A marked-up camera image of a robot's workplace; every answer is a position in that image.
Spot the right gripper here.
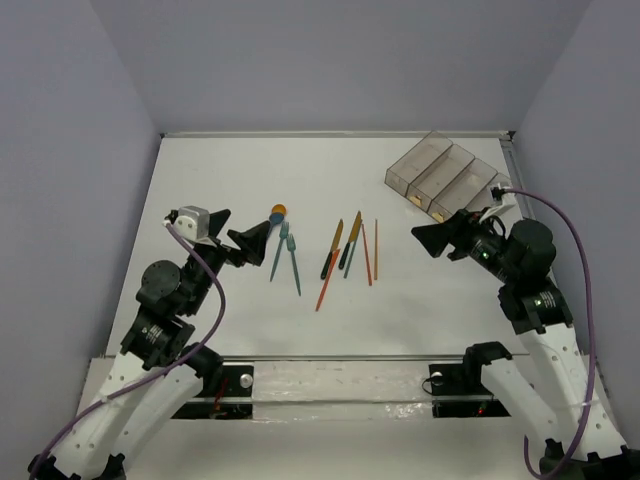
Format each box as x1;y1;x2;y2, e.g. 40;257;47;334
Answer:
410;206;519;284

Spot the gold knife dark handle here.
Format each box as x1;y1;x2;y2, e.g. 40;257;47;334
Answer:
338;211;362;270

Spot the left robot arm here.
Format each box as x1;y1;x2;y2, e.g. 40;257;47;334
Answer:
28;206;271;479

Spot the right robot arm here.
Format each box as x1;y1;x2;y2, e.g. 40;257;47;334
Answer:
411;209;639;479

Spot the blue spoon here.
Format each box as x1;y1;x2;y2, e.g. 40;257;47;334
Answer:
268;212;285;235

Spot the teal fork left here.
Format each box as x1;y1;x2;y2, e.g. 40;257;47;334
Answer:
269;221;290;281

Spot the teal fork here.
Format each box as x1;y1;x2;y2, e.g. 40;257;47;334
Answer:
286;233;302;296
269;221;290;281

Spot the orange spoon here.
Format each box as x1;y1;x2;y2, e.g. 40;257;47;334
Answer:
271;204;287;215

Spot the teal fork right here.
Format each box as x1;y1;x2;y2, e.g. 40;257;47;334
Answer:
286;233;302;296

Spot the yellow-orange chopstick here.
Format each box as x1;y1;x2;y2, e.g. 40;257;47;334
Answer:
374;218;379;281

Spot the clear compartment organizer box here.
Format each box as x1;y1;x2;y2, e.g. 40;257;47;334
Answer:
384;131;512;223

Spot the orange-red chopstick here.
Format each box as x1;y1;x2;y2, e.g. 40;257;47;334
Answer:
361;222;373;286

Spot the teal chopstick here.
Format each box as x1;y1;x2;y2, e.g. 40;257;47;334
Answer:
343;238;357;279

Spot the orange plastic knife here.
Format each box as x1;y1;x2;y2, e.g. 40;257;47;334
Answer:
315;249;341;312

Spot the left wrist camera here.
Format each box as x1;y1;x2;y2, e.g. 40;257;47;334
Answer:
169;206;210;243

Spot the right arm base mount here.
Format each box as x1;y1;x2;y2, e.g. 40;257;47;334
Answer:
421;363;509;419

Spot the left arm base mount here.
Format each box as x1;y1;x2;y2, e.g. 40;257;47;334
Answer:
172;362;254;420

